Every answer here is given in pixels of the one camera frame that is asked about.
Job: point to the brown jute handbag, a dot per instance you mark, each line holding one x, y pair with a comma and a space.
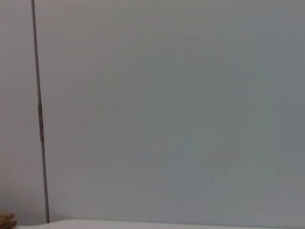
7, 220

